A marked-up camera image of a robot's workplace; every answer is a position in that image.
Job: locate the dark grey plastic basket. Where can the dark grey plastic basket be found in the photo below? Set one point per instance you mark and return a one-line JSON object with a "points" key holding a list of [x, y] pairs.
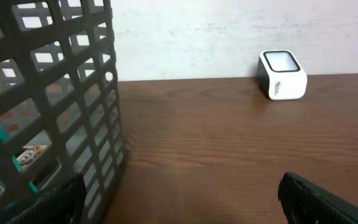
{"points": [[58, 87]]}

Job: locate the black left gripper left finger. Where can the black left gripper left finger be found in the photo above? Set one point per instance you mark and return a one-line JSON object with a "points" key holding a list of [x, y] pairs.
{"points": [[62, 203]]}

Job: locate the white barcode scanner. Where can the white barcode scanner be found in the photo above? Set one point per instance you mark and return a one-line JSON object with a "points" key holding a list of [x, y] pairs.
{"points": [[280, 76]]}

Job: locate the yellow orange snack bag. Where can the yellow orange snack bag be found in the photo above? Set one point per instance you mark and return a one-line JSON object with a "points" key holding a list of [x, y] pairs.
{"points": [[28, 154]]}

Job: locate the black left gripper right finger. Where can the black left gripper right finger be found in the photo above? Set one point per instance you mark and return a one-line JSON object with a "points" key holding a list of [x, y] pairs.
{"points": [[304, 202]]}

